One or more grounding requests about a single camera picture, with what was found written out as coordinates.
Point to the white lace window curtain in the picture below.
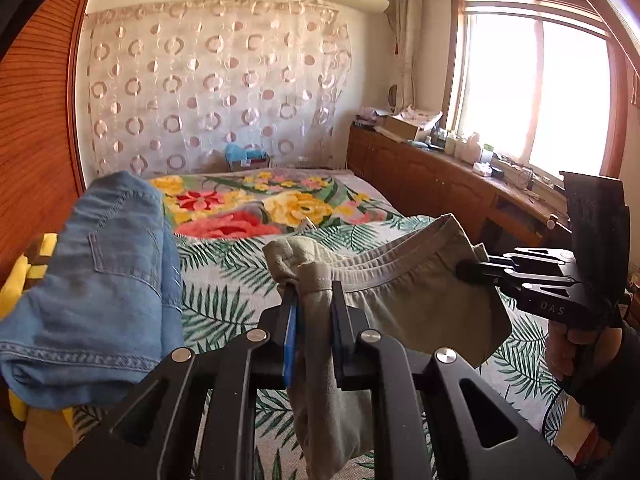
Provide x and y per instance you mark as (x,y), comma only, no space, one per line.
(407,45)

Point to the circle pattern sheer curtain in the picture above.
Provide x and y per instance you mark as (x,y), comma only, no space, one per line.
(200,85)

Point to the person's right forearm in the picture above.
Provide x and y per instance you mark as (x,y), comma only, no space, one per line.
(600,405)

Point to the cardboard box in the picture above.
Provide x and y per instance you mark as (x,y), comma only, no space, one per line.
(402,128)

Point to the printed paper sheet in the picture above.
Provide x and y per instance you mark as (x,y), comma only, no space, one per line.
(422,116)

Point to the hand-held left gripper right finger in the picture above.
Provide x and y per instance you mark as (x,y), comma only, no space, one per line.
(345,345)

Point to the leaf print bed sheet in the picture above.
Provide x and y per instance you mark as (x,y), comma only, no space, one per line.
(225,290)

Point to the wooden frame window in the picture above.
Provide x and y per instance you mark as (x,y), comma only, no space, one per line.
(505,80)

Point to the teal cloth bundle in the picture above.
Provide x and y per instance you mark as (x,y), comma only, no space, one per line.
(240,151)

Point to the wooden cabinet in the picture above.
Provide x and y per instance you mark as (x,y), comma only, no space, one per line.
(410,170)

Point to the beige pants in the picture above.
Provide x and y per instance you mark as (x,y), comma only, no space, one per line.
(400,300)

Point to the wooden slatted wardrobe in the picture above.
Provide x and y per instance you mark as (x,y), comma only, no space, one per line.
(40,135)

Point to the small dark box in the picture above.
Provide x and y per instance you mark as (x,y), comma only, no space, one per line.
(255,164)

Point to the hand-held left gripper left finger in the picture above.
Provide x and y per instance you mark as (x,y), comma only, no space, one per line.
(291,340)

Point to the green cap bottle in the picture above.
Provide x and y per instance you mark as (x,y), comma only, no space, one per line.
(487,156)

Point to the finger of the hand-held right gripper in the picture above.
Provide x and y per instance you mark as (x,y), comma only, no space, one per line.
(550,300)
(480,269)

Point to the round table mirror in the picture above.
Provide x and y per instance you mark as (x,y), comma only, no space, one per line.
(393,100)

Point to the floral blanket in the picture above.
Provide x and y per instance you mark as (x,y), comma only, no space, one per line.
(225,210)

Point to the white plastic bottle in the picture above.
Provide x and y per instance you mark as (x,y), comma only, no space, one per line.
(471,149)

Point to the white tissue pack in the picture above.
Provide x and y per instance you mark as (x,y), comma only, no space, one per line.
(482,169)

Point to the yellow soft cushion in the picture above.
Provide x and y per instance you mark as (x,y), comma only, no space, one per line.
(25,275)

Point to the folded blue jeans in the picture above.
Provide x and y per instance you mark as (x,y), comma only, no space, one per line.
(100,285)

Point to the person's right hand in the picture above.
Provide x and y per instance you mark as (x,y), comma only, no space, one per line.
(570,355)

